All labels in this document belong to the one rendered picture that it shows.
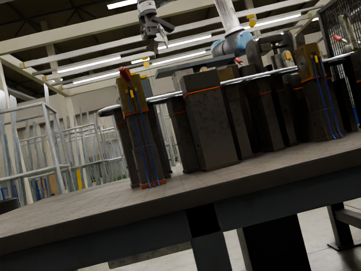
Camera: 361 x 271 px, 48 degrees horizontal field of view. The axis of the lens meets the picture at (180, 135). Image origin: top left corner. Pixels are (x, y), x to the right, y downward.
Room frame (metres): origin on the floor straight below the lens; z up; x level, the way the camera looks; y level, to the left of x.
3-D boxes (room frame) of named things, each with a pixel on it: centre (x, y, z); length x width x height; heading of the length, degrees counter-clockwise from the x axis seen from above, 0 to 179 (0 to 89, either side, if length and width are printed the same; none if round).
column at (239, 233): (2.31, -0.34, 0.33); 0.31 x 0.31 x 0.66; 2
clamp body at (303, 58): (1.45, -0.51, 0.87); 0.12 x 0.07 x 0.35; 10
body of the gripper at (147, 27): (1.88, 0.01, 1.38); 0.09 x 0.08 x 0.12; 115
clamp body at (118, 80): (1.33, 0.12, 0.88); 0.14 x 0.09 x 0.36; 10
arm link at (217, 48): (2.30, -0.35, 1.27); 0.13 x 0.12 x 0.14; 37
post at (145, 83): (1.88, 0.12, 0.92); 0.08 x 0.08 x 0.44; 10
